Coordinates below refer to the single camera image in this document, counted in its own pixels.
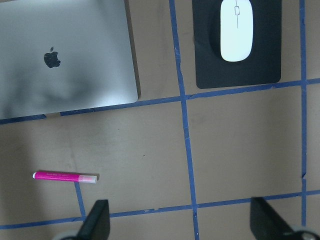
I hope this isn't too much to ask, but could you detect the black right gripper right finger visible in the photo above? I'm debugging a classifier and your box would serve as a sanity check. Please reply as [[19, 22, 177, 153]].
[[249, 196, 320, 240]]

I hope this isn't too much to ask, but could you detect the black mousepad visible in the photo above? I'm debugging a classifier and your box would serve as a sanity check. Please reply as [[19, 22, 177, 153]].
[[192, 0, 282, 89]]

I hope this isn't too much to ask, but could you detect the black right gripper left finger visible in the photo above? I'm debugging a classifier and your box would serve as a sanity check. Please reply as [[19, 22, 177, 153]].
[[75, 199, 111, 240]]

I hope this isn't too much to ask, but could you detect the grey closed laptop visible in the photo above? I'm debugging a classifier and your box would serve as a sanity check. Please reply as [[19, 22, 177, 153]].
[[0, 0, 138, 119]]

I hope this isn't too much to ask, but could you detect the pink marker pen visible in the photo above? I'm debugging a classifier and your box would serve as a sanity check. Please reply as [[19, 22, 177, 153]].
[[32, 171, 98, 184]]

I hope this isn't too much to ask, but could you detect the white computer mouse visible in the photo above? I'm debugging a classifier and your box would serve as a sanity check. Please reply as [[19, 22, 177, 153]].
[[220, 0, 254, 62]]

